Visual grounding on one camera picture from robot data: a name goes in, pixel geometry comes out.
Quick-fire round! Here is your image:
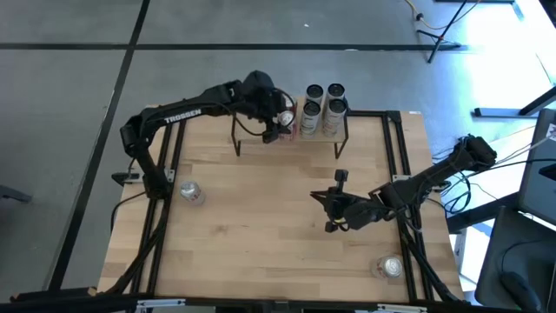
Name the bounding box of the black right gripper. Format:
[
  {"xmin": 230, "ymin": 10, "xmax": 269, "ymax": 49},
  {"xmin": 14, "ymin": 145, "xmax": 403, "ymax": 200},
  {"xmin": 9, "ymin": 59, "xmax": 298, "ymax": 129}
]
[{"xmin": 309, "ymin": 169, "xmax": 362, "ymax": 234}]

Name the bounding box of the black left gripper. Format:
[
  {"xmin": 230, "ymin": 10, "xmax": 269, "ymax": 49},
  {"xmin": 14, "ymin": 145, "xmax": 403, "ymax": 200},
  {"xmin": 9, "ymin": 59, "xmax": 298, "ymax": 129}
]
[{"xmin": 242, "ymin": 86, "xmax": 293, "ymax": 145}]

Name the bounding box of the red Coca-Cola can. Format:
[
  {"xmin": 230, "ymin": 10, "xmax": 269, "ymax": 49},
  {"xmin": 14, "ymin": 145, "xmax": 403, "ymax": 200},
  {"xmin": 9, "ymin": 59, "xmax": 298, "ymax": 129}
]
[{"xmin": 276, "ymin": 109, "xmax": 301, "ymax": 143}]

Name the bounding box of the white Celsius Arctic Vibe can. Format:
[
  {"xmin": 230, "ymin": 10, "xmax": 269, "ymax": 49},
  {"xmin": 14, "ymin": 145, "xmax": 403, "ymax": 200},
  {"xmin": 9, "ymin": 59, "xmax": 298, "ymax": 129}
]
[{"xmin": 303, "ymin": 83, "xmax": 325, "ymax": 108}]

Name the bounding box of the white Celsius can red print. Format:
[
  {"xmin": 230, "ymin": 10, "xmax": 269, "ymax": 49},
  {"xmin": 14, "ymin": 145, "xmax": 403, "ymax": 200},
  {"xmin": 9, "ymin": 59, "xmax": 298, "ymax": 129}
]
[{"xmin": 321, "ymin": 98, "xmax": 348, "ymax": 138}]

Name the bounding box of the silver Diet Coke can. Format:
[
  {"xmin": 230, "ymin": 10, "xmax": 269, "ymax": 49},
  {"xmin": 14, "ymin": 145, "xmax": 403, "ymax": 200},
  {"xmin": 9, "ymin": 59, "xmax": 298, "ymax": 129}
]
[
  {"xmin": 370, "ymin": 255, "xmax": 404, "ymax": 280},
  {"xmin": 179, "ymin": 180, "xmax": 206, "ymax": 206}
]

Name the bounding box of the white Celsius Peach Vibe can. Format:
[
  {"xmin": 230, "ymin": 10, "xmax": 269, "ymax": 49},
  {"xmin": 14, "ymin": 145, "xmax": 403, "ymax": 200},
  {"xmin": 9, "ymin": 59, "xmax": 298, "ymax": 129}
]
[{"xmin": 325, "ymin": 82, "xmax": 348, "ymax": 105}]

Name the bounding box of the black desk foot bar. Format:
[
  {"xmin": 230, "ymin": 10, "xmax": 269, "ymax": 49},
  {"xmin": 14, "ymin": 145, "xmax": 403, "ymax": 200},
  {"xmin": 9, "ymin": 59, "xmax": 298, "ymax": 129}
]
[
  {"xmin": 446, "ymin": 190, "xmax": 522, "ymax": 235},
  {"xmin": 472, "ymin": 85, "xmax": 556, "ymax": 119}
]

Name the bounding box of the black office desk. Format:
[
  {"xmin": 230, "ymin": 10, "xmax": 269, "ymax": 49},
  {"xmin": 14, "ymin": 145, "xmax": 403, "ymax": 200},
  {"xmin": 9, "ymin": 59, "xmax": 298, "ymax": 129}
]
[{"xmin": 474, "ymin": 205, "xmax": 556, "ymax": 313}]

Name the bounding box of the black tripod stand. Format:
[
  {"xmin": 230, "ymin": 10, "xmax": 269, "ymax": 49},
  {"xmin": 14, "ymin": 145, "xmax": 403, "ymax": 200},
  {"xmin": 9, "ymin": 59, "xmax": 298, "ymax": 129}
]
[{"xmin": 415, "ymin": 0, "xmax": 473, "ymax": 65}]

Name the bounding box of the black desk riser platform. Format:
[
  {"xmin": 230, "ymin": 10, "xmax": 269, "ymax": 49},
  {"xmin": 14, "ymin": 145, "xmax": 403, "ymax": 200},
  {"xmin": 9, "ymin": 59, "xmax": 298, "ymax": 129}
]
[{"xmin": 518, "ymin": 108, "xmax": 556, "ymax": 227}]

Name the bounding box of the black computer mouse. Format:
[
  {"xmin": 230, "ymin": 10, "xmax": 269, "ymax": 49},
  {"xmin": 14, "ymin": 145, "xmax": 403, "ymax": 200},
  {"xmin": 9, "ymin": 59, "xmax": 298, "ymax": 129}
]
[{"xmin": 499, "ymin": 271, "xmax": 544, "ymax": 313}]

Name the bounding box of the dark grey stand foot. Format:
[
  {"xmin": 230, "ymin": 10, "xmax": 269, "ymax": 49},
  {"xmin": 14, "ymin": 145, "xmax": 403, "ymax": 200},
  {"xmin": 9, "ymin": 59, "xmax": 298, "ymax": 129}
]
[{"xmin": 0, "ymin": 184, "xmax": 34, "ymax": 204}]

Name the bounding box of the wooden shelf black metal frame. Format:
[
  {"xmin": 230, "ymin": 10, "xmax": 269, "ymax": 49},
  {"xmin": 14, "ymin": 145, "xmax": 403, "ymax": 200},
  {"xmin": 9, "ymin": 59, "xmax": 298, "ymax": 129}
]
[{"xmin": 229, "ymin": 94, "xmax": 350, "ymax": 160}]

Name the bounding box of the black aluminium table frame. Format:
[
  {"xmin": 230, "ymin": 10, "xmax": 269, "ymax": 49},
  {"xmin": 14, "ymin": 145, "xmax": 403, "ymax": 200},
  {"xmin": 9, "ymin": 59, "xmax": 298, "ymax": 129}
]
[{"xmin": 97, "ymin": 105, "xmax": 468, "ymax": 313}]

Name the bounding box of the black floor cable bundle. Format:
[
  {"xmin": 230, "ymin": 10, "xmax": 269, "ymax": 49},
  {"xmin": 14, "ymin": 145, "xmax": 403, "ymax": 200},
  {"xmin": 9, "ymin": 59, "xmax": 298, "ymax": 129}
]
[{"xmin": 434, "ymin": 147, "xmax": 556, "ymax": 216}]

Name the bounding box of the yellow power cable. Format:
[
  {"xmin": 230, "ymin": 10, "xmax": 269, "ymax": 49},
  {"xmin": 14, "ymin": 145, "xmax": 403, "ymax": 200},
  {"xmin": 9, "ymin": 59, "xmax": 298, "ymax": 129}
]
[{"xmin": 403, "ymin": 0, "xmax": 481, "ymax": 31}]

